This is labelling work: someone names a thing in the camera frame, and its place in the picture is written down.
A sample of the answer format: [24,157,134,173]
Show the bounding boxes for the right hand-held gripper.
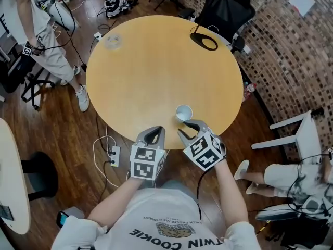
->
[177,119,227,172]

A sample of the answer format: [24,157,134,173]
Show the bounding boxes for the black keyboard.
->
[0,204,15,222]

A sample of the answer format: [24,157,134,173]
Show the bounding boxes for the white cable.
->
[92,123,131,189]

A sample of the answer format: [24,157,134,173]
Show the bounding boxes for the person's grey trousers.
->
[160,179,188,193]

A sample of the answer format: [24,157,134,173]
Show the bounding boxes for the black mesh office chair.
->
[178,0,256,54]

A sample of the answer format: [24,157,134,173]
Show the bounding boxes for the person's left forearm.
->
[88,177,145,228]

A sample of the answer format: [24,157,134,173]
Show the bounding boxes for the black table base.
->
[20,152,59,202]

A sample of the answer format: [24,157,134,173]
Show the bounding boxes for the person's white printed t-shirt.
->
[52,187,262,250]

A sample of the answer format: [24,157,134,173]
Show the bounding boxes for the white cup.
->
[175,104,194,122]

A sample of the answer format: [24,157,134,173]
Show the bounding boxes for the person's right forearm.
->
[214,159,249,228]

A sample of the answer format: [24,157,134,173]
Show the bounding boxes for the red label plastic bottle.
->
[242,82,259,100]

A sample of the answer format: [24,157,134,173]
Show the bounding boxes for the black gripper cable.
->
[196,169,209,220]

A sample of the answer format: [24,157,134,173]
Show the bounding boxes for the white wooden stool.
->
[250,110,324,164]

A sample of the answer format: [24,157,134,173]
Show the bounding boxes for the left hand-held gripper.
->
[129,126,168,181]

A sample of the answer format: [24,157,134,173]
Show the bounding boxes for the white paper sheet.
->
[288,0,317,17]

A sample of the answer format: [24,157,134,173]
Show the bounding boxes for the black and white headset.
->
[104,0,139,19]

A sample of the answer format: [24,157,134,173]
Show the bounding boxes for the grey trash bin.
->
[56,206,85,229]

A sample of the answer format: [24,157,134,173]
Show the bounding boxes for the white oval table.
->
[0,117,31,235]

